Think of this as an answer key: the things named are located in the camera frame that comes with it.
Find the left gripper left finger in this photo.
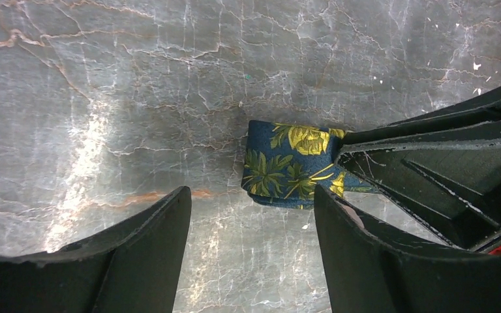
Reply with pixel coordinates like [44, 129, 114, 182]
[0, 186, 192, 312]

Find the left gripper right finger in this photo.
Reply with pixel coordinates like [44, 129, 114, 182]
[314, 186, 501, 312]

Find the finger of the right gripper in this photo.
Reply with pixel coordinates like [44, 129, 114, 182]
[336, 86, 501, 252]

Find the navy yellow floral tie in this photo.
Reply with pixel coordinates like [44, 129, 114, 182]
[241, 120, 377, 209]

